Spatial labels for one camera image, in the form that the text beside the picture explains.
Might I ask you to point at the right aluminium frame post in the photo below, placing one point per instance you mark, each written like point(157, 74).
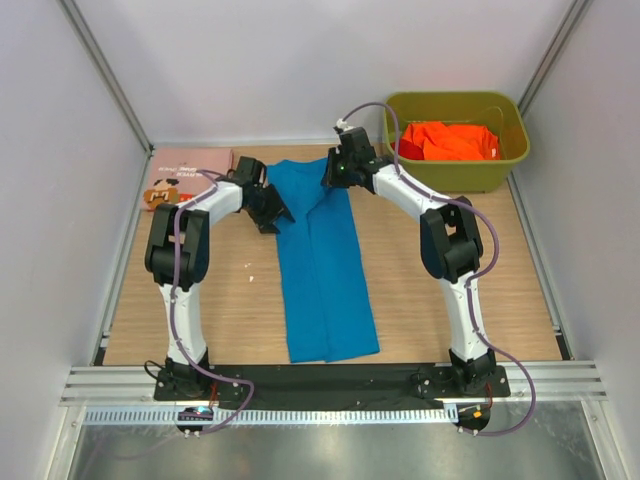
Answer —
point(569, 23)

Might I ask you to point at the aluminium front rail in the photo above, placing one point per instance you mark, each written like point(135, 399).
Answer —
point(565, 380)

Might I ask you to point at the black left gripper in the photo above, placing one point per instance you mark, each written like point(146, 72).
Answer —
point(270, 209)

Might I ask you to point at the folded pink t shirt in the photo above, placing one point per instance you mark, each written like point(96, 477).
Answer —
point(174, 173)

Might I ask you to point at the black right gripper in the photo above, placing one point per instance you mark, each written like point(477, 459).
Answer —
point(333, 175)

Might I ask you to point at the olive green plastic bin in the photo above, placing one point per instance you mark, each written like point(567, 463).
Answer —
point(494, 110)

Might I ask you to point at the white slotted cable duct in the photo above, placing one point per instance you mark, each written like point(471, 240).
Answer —
point(198, 415)

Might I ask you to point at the blue t shirt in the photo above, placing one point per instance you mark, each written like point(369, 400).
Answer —
point(328, 314)

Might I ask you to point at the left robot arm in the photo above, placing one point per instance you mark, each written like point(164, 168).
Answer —
point(178, 257)

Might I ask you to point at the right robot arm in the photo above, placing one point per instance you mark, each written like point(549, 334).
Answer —
point(450, 245)

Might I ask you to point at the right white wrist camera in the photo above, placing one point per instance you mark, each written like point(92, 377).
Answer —
point(344, 125)

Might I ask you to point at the aluminium frame post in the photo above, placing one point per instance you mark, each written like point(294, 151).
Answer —
point(569, 23)
point(100, 62)

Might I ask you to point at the orange t shirt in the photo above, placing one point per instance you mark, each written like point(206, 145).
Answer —
point(453, 142)

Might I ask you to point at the red t shirt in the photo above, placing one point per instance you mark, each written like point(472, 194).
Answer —
point(408, 150)

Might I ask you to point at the left aluminium frame post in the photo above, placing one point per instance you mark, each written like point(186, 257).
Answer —
point(100, 62)

